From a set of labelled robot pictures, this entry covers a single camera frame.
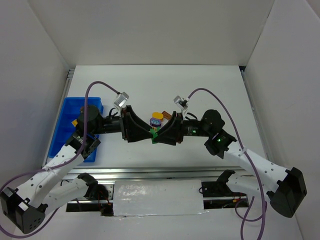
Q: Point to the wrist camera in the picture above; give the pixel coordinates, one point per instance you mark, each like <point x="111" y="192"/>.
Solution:
<point x="120" y="99"/>
<point x="182" y="103"/>

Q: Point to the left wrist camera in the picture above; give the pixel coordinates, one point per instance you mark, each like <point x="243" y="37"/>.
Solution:
<point x="120" y="99"/>

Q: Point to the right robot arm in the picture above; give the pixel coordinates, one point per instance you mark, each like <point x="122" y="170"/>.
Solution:
<point x="284" y="189"/>

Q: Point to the purple oval lego with print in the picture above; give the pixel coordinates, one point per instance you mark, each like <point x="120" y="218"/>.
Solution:
<point x="155" y="122"/>

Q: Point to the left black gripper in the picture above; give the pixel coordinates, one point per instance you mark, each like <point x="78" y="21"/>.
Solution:
<point x="124" y="124"/>

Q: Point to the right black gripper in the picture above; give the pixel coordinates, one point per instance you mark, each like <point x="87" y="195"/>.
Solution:
<point x="179" y="128"/>

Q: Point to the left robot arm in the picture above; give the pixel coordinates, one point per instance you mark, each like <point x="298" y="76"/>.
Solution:
<point x="28" y="204"/>

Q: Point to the aluminium frame rail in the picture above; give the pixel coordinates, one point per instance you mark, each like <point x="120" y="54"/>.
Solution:
<point x="154" y="173"/>

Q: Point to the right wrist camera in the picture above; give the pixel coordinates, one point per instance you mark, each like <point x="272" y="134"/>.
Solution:
<point x="182" y="103"/>

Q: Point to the yellow oval lego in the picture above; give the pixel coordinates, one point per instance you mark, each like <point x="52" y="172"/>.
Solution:
<point x="158" y="115"/>

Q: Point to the green lego plate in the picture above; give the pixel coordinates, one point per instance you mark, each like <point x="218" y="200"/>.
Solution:
<point x="154" y="135"/>

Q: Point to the white foil panel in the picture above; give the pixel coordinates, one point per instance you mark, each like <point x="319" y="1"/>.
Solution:
<point x="157" y="198"/>

